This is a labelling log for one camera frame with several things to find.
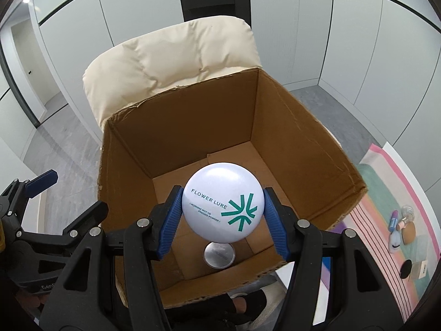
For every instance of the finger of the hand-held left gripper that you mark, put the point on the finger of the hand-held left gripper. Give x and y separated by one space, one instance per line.
79 226
41 181

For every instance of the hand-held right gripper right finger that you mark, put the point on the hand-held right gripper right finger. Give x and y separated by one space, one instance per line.
277 227

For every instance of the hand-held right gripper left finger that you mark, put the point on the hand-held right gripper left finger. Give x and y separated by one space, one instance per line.
168 226

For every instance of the white round powder compact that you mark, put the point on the white round powder compact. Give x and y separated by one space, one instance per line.
220 193

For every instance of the brown cardboard box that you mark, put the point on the brown cardboard box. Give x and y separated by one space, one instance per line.
293 127

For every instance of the blue purple tube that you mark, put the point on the blue purple tube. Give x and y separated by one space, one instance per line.
392 221

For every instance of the white and blue bottle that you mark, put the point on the white and blue bottle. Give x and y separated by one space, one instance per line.
394 243

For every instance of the clear glass bottle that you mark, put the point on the clear glass bottle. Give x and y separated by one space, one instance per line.
407 212

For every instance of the tan round compact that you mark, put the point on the tan round compact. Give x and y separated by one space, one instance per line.
409 233

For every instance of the black round compact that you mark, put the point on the black round compact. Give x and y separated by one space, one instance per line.
406 269

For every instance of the small white box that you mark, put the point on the small white box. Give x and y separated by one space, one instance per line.
422 270

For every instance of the silver round tin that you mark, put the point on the silver round tin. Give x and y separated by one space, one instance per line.
218 257

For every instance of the person's black trousers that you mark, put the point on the person's black trousers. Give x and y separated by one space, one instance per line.
220 308

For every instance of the striped colourful cloth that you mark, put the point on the striped colourful cloth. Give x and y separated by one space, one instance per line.
375 213

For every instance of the white table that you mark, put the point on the white table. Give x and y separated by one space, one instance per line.
403 158

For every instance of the cream padded chair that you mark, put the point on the cream padded chair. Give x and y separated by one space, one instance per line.
165 62

